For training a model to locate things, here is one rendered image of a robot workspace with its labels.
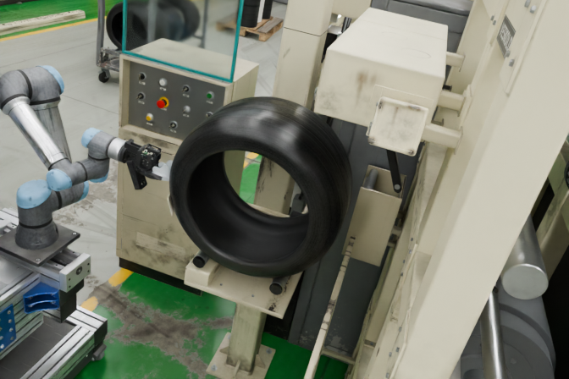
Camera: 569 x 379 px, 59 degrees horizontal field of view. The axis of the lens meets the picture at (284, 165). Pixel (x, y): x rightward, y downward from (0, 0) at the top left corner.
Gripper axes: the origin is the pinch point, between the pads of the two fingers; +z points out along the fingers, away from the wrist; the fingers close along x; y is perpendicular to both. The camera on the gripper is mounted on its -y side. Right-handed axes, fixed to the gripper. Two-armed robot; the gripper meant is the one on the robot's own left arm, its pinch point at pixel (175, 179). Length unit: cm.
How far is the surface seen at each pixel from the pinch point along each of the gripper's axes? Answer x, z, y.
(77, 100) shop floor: 247, -209, -136
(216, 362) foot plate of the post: 27, 29, -109
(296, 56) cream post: 27, 22, 48
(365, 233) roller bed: 20, 67, -3
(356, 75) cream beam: -35, 48, 67
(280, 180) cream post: 26.7, 30.8, 0.0
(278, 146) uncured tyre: -11.7, 32.7, 33.0
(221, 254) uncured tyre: -12.4, 25.7, -11.1
